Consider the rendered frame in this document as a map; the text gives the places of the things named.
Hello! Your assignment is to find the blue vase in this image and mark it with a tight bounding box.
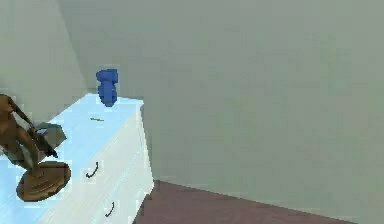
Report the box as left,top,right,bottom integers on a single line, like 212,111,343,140
95,68,119,108

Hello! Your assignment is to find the grey tissue box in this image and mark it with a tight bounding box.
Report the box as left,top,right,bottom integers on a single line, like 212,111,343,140
32,122,68,151

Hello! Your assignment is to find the white chest of drawers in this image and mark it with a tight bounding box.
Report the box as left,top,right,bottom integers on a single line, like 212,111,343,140
0,92,155,224

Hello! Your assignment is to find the brown statue on round base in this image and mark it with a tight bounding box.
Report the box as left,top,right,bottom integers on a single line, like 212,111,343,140
0,93,72,203

